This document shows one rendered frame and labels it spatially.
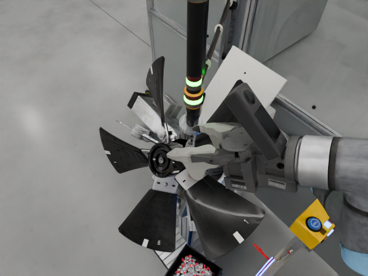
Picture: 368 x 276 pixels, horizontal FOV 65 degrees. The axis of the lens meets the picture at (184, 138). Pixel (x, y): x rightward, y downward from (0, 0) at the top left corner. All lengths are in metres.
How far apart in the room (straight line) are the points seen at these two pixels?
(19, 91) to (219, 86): 2.53
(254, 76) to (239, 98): 0.72
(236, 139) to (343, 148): 0.15
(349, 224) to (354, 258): 0.05
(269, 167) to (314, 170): 0.08
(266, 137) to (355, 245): 0.19
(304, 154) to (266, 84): 0.70
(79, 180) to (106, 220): 0.42
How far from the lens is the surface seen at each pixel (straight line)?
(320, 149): 0.43
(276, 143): 0.44
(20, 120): 3.10
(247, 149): 0.45
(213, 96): 1.20
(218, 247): 0.94
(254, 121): 0.42
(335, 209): 0.51
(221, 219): 0.94
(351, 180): 0.43
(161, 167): 0.98
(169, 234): 1.13
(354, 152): 0.42
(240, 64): 1.16
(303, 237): 1.16
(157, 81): 1.04
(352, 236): 0.48
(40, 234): 2.38
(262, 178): 0.48
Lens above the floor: 2.04
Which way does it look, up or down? 52 degrees down
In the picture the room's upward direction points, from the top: straight up
